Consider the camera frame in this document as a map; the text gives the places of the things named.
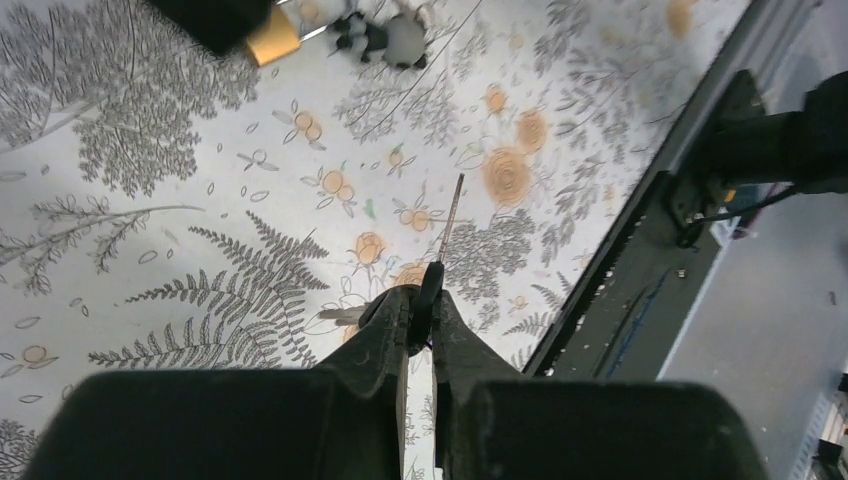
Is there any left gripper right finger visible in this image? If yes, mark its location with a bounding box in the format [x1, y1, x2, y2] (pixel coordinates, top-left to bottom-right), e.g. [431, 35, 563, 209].
[432, 292, 767, 479]

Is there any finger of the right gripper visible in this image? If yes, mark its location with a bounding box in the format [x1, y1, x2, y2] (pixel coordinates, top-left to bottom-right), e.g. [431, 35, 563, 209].
[148, 0, 276, 56]

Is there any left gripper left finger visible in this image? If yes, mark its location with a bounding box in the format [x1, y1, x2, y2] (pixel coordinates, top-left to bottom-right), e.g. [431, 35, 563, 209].
[23, 287, 411, 479]

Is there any brass padlock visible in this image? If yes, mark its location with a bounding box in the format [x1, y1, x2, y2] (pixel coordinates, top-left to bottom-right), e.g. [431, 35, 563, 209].
[245, 0, 431, 71]

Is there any black padlock with keys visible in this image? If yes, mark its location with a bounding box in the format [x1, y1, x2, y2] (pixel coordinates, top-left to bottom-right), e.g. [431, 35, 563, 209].
[318, 173, 465, 357]

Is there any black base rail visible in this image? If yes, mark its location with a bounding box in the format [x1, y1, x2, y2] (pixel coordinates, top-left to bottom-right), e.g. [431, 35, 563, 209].
[522, 70, 765, 381]

